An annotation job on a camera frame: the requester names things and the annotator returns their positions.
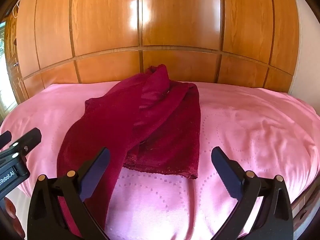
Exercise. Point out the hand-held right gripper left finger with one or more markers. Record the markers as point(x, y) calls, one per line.
point(93, 173)

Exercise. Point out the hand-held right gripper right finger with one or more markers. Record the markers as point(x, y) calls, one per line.
point(228, 173)

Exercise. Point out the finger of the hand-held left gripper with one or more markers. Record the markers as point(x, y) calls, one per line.
point(5, 138)
point(30, 140)

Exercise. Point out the dark red velvet garment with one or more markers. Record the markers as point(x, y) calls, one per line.
point(162, 120)

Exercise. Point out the pink bedsheet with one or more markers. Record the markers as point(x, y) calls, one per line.
point(250, 130)

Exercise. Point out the carved wooden door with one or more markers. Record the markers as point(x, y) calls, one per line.
point(13, 80)

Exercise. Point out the glossy wooden wardrobe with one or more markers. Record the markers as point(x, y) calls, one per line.
point(175, 17)

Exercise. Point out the wooden bed frame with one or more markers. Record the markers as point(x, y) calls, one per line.
point(306, 205)

